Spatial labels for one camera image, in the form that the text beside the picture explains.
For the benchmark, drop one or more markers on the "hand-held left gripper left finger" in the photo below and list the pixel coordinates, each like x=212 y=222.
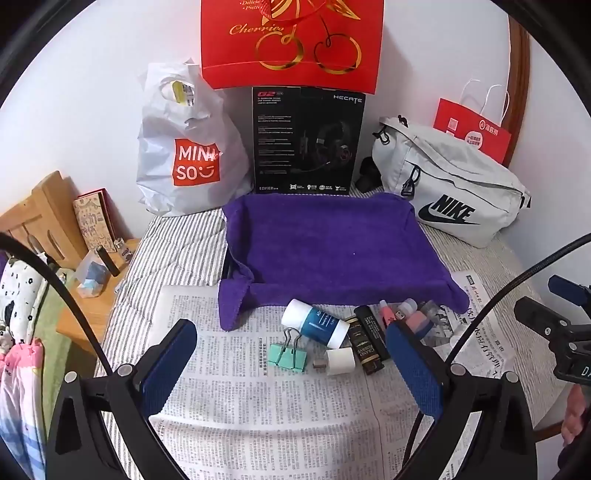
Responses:
x=168 y=367

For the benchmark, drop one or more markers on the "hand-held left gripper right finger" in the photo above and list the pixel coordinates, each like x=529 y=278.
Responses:
x=415 y=367

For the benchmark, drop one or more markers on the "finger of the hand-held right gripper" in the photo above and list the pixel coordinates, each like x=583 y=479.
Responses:
x=540 y=317
x=572 y=291

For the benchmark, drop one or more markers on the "pink bottle blue base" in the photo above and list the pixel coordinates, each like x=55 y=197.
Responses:
x=422 y=323

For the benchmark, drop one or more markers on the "black and gold tube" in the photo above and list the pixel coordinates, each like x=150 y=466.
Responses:
x=364 y=350

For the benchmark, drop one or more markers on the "pink highlighter pen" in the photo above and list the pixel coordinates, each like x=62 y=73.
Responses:
x=387 y=314

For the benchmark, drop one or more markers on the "black marker pen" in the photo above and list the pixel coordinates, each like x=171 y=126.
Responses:
x=371 y=325

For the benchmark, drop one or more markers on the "small white roll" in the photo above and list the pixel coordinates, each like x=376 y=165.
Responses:
x=408 y=306

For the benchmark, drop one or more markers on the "white charger plug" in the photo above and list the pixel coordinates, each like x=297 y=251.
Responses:
x=339 y=361

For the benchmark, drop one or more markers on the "white and blue bottle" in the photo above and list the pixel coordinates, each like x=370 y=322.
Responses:
x=314 y=323

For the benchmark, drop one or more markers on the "mint green binder clip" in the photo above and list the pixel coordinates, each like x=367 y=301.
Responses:
x=288 y=355

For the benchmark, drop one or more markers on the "person's right hand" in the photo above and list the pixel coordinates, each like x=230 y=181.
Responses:
x=576 y=415

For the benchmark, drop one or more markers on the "newspaper sheet with photo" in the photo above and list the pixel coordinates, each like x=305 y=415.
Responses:
x=480 y=318

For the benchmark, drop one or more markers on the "wooden nightstand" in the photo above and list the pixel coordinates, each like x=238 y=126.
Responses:
x=92 y=314

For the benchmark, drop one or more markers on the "blue and white box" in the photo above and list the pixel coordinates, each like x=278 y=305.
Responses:
x=92 y=279

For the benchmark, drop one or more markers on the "black cylinder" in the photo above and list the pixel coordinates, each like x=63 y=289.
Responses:
x=107 y=262

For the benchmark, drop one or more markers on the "green cloth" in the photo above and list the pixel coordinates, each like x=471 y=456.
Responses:
x=48 y=332

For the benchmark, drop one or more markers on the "small clear jar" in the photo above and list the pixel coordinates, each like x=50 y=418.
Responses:
x=121 y=247

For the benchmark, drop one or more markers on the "purple towel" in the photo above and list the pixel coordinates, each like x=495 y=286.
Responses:
x=332 y=240

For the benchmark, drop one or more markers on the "pink printed blanket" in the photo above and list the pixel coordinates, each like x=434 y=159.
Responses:
x=18 y=397

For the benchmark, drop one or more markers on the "white waist bag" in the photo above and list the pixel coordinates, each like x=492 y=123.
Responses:
x=457 y=184

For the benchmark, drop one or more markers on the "patterned notebook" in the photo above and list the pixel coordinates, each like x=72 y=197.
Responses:
x=94 y=226

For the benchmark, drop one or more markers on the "white floral pillow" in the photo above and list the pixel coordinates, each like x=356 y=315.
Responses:
x=21 y=295

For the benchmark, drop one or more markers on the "wooden headboard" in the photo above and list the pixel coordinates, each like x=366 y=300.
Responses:
x=37 y=212

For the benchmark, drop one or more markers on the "white plastic shopping bag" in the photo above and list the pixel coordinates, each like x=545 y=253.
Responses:
x=184 y=152

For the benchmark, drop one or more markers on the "black headphone box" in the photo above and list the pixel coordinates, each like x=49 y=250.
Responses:
x=295 y=138

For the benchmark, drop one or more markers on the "red gift bag gold print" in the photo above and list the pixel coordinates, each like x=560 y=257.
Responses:
x=295 y=41

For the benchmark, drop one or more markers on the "curved wooden frame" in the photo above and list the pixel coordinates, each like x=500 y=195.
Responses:
x=519 y=92

